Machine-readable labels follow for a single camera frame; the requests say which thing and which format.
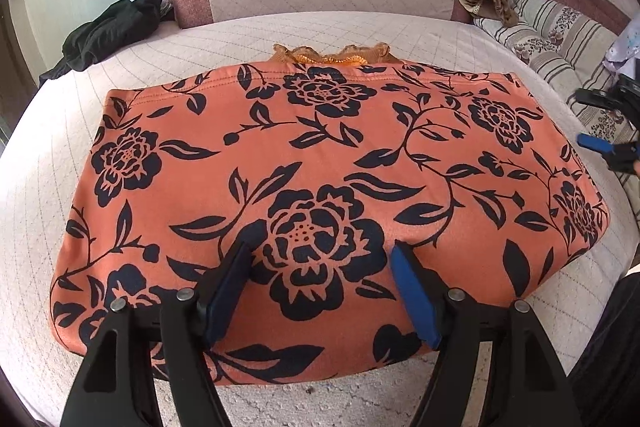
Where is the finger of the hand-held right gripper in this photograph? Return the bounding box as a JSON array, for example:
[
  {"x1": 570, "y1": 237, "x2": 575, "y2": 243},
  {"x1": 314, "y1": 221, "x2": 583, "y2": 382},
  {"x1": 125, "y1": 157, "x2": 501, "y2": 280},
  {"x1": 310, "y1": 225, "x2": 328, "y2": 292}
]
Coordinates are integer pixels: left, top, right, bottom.
[
  {"x1": 576, "y1": 133, "x2": 640, "y2": 175},
  {"x1": 574, "y1": 88, "x2": 640, "y2": 115}
]

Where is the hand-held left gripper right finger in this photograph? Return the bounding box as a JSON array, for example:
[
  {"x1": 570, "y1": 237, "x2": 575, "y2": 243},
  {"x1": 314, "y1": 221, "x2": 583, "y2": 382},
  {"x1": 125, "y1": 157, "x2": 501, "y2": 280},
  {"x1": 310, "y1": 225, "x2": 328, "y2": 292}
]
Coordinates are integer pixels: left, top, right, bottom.
[{"x1": 390, "y1": 246, "x2": 585, "y2": 427}]

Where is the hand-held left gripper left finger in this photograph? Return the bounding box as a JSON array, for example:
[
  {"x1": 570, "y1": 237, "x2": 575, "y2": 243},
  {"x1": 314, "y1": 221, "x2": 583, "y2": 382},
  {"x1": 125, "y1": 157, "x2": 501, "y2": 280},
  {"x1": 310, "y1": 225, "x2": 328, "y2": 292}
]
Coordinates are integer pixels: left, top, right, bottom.
[{"x1": 60, "y1": 241, "x2": 253, "y2": 427}]

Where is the orange floral long-sleeve shirt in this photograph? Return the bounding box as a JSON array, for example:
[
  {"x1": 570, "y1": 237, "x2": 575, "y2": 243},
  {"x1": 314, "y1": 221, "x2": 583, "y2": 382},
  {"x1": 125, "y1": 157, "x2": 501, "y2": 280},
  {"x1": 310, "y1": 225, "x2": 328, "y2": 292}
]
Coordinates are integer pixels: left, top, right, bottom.
[{"x1": 47, "y1": 42, "x2": 612, "y2": 385}]

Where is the lavender cloth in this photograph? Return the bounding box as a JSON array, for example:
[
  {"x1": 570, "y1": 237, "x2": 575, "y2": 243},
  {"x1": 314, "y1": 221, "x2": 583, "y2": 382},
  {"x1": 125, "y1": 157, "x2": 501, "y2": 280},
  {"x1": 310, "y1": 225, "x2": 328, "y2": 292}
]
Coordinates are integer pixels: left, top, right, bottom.
[{"x1": 602, "y1": 14, "x2": 640, "y2": 75}]

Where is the striped floral pillow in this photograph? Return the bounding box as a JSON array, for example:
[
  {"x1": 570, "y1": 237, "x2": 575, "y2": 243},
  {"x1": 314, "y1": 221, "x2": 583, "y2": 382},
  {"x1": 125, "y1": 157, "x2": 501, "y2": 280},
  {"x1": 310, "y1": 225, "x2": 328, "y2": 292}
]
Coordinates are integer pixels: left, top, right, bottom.
[{"x1": 472, "y1": 0, "x2": 638, "y2": 188}]

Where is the person's dark clothing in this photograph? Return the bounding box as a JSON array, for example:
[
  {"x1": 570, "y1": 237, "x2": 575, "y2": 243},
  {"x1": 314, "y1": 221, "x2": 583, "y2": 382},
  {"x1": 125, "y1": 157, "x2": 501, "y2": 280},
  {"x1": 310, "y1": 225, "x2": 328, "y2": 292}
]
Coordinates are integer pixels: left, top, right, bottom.
[{"x1": 570, "y1": 274, "x2": 640, "y2": 427}]

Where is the black cloth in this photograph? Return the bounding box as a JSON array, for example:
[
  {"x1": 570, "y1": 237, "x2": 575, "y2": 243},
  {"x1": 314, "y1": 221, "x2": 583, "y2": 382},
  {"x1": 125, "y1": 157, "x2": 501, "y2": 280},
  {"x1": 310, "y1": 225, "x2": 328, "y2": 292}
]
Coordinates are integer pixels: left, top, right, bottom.
[{"x1": 40, "y1": 0, "x2": 166, "y2": 80}]

